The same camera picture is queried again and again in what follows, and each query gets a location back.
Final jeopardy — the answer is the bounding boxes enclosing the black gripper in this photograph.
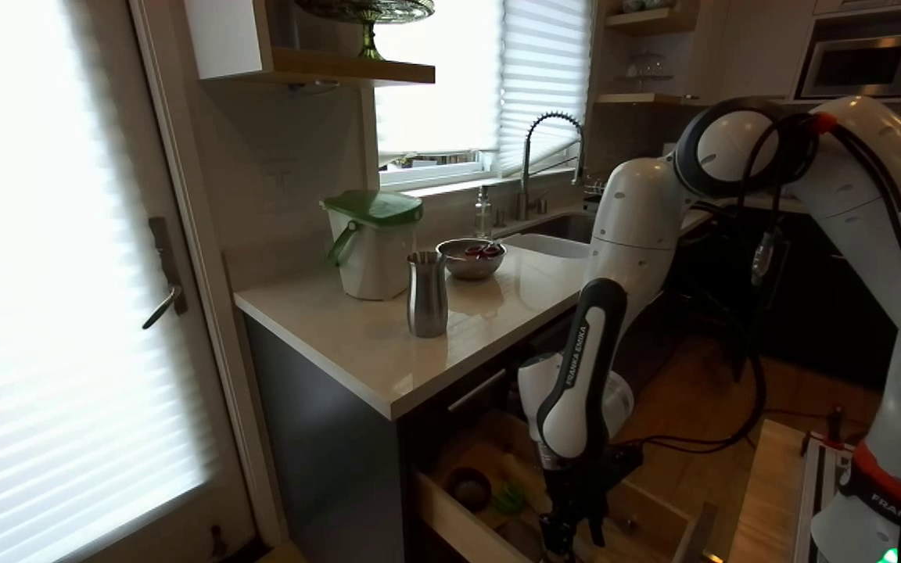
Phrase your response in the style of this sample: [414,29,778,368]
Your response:
[540,440,645,563]

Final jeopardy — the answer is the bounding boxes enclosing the open wooden drawer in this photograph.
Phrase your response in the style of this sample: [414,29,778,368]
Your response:
[414,407,720,563]

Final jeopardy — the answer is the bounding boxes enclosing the small green utensil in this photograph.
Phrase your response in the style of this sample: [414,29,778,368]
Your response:
[493,484,536,523]

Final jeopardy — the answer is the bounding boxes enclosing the dark round cup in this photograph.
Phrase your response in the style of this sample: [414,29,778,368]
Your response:
[444,466,498,515]

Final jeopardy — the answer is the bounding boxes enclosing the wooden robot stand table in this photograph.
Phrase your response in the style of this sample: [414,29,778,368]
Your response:
[726,417,815,563]

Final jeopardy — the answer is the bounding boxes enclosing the dark base cabinet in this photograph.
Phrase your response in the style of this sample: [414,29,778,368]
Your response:
[240,214,729,563]

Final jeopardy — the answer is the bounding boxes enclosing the stainless steel cup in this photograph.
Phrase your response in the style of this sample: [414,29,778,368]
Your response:
[405,247,451,340]

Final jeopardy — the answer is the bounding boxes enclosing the metal bowl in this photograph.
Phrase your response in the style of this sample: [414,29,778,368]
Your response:
[435,235,511,281]

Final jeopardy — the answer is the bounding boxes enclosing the kitchen sink basin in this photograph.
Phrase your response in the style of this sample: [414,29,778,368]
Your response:
[498,210,602,262]

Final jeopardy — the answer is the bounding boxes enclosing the clear soap bottle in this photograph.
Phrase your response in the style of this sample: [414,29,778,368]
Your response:
[473,184,498,242]

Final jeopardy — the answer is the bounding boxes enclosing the dark corner cabinets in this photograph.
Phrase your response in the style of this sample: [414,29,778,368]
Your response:
[678,199,901,390]

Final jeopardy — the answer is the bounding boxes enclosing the white bin with green lid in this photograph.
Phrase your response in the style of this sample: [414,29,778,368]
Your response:
[318,189,429,307]

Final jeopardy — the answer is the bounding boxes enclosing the chrome kitchen faucet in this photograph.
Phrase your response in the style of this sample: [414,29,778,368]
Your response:
[518,111,588,223]

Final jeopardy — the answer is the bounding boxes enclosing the wooden open shelf unit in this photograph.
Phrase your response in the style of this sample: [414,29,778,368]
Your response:
[588,0,706,175]

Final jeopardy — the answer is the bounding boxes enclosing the white window blind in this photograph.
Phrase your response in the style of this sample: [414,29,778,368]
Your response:
[374,0,594,180]

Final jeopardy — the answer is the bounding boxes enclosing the silver microwave oven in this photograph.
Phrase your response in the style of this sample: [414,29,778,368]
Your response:
[795,29,901,104]

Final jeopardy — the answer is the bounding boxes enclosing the glass stand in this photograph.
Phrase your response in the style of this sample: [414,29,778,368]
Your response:
[297,0,439,63]

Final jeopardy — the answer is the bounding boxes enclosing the door with white blinds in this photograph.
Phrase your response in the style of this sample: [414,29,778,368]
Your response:
[0,0,288,563]

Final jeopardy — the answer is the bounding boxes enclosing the silver bar drawer handle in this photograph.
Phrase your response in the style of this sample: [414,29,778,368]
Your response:
[444,367,513,419]

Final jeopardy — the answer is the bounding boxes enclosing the metal door handle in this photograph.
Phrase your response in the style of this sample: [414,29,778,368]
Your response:
[139,216,190,335]

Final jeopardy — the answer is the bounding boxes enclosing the wooden wall shelf cabinet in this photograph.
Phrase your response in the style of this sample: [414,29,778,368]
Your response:
[179,0,439,87]

